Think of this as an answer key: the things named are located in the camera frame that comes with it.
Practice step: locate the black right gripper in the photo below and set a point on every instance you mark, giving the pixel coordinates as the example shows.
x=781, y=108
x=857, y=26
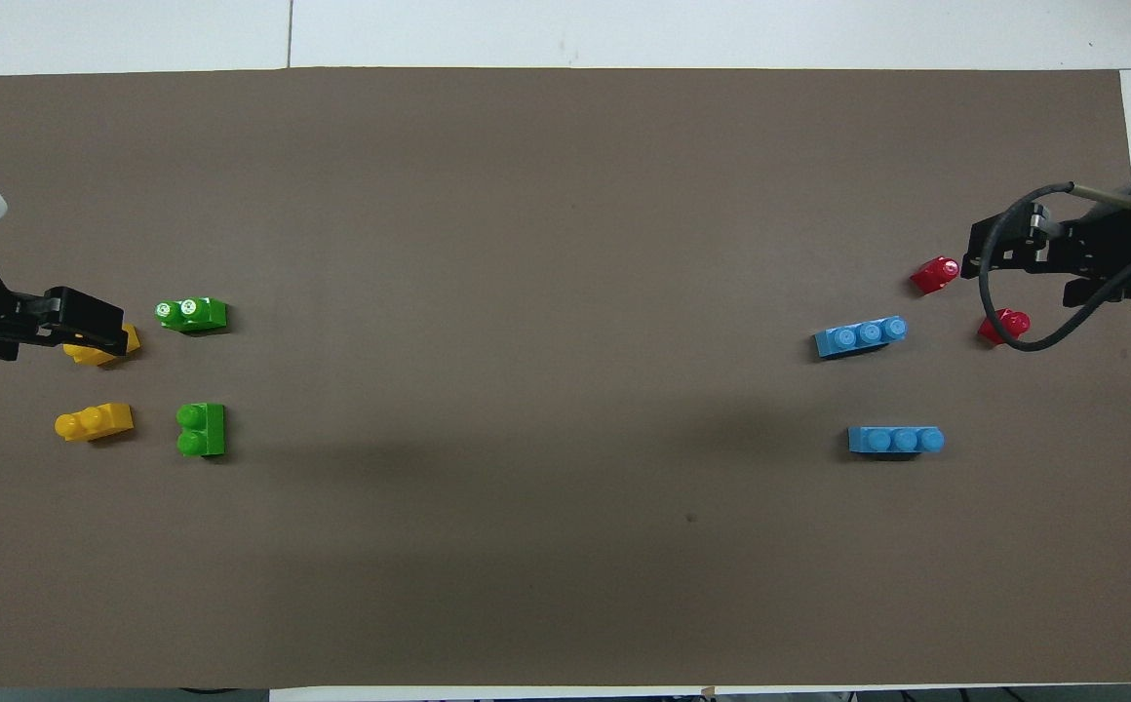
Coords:
x=1107, y=244

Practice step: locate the plain green two-stud block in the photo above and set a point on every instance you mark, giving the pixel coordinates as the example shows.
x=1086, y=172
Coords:
x=205, y=431

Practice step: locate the blue three-stud block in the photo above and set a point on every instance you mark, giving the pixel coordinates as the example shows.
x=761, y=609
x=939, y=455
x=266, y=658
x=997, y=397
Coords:
x=892, y=441
x=858, y=337

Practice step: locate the yellow two-stud block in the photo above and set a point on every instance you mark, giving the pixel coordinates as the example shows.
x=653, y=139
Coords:
x=97, y=422
x=88, y=354

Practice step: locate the red one-stud block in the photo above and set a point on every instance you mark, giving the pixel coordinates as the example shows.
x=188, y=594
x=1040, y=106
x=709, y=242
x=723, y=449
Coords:
x=1004, y=327
x=936, y=274

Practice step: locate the green block with white-printed studs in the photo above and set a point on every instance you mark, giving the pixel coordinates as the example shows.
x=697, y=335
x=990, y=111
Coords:
x=197, y=314

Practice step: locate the brown table mat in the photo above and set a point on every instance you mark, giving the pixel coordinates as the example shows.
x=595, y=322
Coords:
x=565, y=546

